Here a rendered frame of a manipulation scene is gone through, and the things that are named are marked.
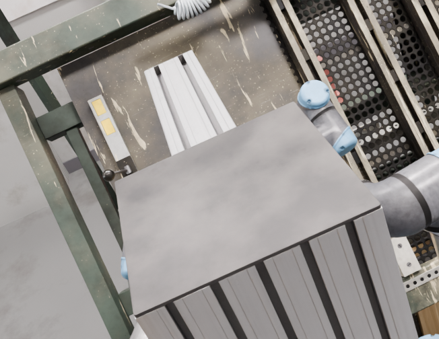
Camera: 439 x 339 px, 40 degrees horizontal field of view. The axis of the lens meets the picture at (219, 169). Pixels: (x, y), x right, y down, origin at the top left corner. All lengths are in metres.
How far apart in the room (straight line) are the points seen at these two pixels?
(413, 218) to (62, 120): 1.31
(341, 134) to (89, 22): 0.92
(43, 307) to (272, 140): 3.62
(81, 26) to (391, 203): 1.22
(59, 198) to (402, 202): 1.19
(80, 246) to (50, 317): 2.17
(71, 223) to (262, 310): 1.44
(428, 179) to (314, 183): 0.56
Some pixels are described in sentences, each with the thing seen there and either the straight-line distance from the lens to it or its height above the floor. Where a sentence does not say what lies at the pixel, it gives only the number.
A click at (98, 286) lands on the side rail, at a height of 1.24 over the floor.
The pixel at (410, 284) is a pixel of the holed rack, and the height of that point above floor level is 0.89.
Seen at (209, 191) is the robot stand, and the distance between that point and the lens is 0.66.
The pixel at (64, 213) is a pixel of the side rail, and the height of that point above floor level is 1.44.
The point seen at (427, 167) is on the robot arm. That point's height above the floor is 1.68.
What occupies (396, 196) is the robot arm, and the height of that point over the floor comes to 1.67.
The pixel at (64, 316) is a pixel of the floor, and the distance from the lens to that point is 4.06.
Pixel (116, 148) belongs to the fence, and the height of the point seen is 1.54.
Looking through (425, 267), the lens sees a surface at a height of 0.91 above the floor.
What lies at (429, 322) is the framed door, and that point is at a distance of 2.55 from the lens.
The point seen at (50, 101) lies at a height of 1.53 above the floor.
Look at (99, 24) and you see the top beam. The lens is 2.00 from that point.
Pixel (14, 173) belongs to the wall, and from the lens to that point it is 5.12.
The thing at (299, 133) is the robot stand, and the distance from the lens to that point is 0.70.
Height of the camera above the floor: 2.39
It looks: 32 degrees down
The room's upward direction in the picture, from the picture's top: 24 degrees counter-clockwise
